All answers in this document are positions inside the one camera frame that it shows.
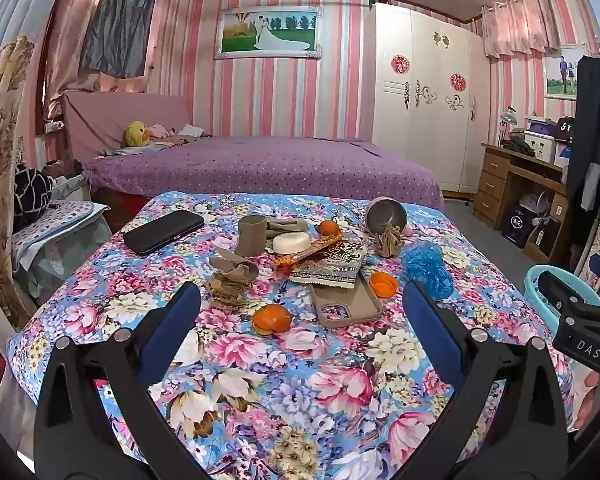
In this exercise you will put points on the clothes on bed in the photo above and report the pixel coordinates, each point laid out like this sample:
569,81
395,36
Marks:
192,131

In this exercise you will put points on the chair with dotted cushion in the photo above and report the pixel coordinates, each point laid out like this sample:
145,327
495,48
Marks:
60,240

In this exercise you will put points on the person's right hand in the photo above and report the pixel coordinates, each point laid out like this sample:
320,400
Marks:
597,400

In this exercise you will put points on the grey curtain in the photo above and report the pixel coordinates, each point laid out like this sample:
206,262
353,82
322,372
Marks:
117,25

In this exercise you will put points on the wooden desk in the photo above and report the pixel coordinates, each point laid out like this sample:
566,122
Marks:
492,175

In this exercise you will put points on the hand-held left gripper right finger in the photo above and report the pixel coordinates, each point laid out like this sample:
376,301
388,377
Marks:
435,340

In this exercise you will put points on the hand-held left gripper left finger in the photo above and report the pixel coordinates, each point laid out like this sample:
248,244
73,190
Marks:
167,340

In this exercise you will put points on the beige paper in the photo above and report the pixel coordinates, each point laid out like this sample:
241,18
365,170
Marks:
237,265

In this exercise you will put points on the fluffy brown paper wad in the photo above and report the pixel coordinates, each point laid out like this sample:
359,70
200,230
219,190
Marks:
389,242

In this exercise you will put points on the pink covered headboard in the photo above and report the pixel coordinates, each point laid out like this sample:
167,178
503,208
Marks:
100,120

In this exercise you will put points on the white wardrobe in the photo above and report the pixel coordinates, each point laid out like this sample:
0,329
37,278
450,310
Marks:
425,125

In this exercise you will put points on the orange fruit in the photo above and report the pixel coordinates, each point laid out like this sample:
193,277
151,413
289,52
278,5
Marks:
272,319
328,228

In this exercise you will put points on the light blue plastic basket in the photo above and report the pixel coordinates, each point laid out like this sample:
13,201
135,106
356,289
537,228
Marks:
531,290

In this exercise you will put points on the pink mug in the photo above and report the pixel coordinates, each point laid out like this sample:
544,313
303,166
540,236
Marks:
385,215

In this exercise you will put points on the desk lamp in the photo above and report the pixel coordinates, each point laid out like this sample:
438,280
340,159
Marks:
507,120

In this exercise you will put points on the pink plush toy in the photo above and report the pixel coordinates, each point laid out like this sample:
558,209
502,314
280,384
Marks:
157,132

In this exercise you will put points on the grey-green folded cloth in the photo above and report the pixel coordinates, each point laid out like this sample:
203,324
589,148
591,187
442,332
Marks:
287,224

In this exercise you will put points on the wall poster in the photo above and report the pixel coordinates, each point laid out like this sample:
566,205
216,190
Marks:
562,72

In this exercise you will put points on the black hanging garment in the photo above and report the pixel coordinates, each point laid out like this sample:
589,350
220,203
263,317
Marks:
590,125

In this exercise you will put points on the wall socket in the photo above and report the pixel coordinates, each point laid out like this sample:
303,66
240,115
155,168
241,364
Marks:
54,126

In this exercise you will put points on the white round disc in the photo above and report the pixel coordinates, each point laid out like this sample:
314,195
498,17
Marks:
291,243

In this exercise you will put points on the red paper cutout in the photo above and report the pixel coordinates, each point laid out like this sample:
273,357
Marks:
458,83
400,64

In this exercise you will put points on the blue plastic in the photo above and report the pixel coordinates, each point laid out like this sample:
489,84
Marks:
427,270

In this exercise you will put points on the dark clothes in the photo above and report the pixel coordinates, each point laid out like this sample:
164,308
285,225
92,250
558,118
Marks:
522,146

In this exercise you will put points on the taupe cup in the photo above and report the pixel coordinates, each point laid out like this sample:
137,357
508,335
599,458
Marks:
251,237

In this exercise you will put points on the black cap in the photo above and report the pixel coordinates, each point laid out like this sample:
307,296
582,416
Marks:
564,129

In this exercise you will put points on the black and white patterned bag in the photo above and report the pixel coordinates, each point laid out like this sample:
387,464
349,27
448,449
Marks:
32,195

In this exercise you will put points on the black smartphone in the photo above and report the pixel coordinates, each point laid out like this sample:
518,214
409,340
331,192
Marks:
162,232

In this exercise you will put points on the yellow duck plush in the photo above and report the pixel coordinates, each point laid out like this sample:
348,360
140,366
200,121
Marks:
136,135

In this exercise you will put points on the brown paper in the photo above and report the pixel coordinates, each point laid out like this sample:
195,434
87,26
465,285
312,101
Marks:
227,294

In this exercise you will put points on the white fan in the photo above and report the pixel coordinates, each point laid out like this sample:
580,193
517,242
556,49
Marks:
535,205

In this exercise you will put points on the long orange wrapper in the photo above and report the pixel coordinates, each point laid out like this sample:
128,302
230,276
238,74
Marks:
305,256

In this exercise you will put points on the purple polka dot bed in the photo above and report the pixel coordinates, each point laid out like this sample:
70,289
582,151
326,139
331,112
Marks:
260,170

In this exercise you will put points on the black gift bag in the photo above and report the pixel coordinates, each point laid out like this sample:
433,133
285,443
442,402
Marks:
517,225

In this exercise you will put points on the floral blanket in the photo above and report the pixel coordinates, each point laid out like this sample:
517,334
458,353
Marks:
330,410

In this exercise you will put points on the framed wedding picture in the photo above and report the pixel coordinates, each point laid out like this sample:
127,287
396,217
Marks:
267,32

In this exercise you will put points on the black and white snack packet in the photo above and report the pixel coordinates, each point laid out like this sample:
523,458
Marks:
332,266

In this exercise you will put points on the taupe phone case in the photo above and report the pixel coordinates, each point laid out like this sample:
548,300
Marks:
350,305

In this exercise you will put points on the purple box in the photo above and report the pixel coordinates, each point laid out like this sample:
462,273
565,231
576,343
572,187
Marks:
540,124

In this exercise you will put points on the white storage box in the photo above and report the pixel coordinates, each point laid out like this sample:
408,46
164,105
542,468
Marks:
540,146

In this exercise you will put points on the pink window curtain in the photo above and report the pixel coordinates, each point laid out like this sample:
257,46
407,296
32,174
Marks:
70,35

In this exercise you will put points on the pink valance curtain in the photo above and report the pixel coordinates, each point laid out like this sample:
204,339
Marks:
520,25

